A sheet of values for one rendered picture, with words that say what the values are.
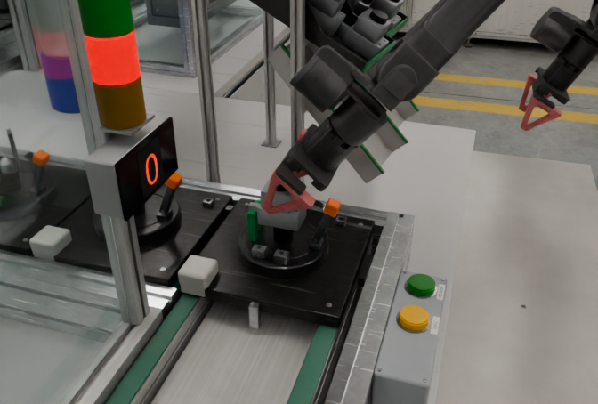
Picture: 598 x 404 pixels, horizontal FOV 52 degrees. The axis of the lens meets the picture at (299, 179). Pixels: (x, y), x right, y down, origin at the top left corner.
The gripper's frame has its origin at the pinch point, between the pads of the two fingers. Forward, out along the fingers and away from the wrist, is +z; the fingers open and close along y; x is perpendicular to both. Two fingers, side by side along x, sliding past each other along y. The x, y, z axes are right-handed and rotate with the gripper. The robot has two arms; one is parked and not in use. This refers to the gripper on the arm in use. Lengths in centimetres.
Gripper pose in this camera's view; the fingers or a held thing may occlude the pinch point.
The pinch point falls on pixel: (280, 189)
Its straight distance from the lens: 89.6
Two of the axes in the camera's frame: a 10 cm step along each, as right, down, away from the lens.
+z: -6.1, 5.6, 5.6
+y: -3.0, 4.9, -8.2
